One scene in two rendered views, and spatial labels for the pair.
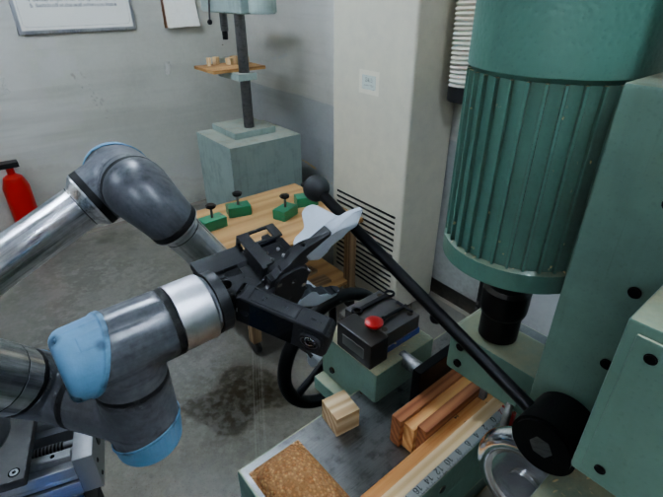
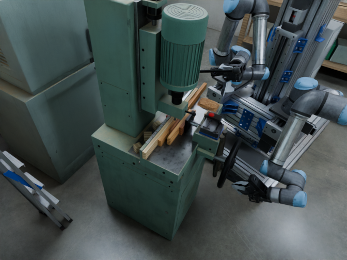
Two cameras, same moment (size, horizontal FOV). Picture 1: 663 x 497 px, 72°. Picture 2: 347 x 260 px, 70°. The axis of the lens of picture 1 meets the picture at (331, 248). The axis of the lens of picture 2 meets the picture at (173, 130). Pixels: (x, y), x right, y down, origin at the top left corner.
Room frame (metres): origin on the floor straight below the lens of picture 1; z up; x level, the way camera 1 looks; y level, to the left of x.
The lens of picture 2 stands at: (1.35, -0.65, 1.85)
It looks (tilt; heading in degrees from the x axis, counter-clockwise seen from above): 45 degrees down; 154
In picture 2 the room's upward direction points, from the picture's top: 6 degrees clockwise
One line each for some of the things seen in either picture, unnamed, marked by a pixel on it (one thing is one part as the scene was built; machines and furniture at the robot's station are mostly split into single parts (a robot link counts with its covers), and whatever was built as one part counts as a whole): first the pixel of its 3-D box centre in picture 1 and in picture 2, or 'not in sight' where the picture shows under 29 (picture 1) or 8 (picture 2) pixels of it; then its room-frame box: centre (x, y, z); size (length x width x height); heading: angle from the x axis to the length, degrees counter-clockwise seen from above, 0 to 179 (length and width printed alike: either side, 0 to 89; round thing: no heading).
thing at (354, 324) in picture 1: (375, 322); (213, 124); (0.61, -0.07, 0.99); 0.13 x 0.11 x 0.06; 130
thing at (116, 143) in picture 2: not in sight; (154, 136); (0.39, -0.30, 0.76); 0.57 x 0.45 x 0.09; 40
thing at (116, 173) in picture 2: not in sight; (154, 175); (0.39, -0.30, 0.36); 0.58 x 0.45 x 0.71; 40
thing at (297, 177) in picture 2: not in sight; (293, 180); (0.96, 0.23, 0.83); 0.11 x 0.11 x 0.08; 38
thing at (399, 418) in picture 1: (432, 401); (187, 122); (0.50, -0.16, 0.93); 0.17 x 0.02 x 0.05; 130
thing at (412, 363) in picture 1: (417, 369); (194, 123); (0.54, -0.14, 0.95); 0.09 x 0.07 x 0.09; 130
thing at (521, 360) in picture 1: (503, 367); (172, 107); (0.47, -0.24, 1.03); 0.14 x 0.07 x 0.09; 40
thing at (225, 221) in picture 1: (274, 253); not in sight; (1.98, 0.28, 0.32); 0.66 x 0.57 x 0.64; 129
